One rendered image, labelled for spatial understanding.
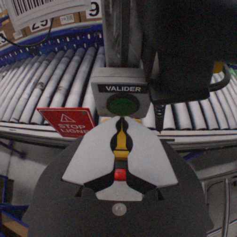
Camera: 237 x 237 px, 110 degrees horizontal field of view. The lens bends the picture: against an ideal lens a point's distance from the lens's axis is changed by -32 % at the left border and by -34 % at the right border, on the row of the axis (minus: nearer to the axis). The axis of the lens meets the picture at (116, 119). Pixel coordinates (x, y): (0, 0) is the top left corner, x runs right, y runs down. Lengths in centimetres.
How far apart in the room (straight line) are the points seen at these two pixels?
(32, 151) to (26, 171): 23
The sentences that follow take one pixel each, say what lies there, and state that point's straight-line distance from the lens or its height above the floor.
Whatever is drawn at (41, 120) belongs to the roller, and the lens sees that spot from 47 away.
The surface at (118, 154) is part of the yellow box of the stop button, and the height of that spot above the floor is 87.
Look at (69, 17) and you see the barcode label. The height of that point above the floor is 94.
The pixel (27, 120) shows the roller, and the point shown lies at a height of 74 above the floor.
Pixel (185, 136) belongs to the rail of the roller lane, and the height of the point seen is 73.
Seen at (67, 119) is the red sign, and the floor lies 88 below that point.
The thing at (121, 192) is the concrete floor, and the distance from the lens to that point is 107.
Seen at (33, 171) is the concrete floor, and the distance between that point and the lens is 135.
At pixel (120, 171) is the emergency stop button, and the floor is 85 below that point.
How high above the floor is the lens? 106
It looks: 60 degrees down
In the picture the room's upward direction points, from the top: 2 degrees counter-clockwise
